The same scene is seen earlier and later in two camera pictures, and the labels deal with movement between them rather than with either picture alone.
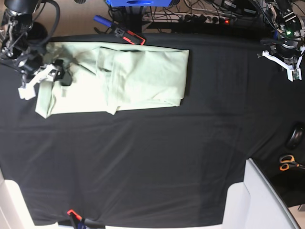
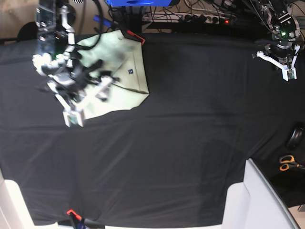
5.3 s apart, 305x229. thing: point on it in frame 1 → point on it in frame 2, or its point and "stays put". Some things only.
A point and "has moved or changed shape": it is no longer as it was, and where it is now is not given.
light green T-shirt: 110,78 has moved or changed shape
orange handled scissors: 287,160 stays put
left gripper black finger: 67,79 → 106,78
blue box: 140,3 stays put
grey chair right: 253,203 stays put
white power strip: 188,18 stays put
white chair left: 15,213 stays put
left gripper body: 28,63 → 70,75
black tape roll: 296,138 stays put
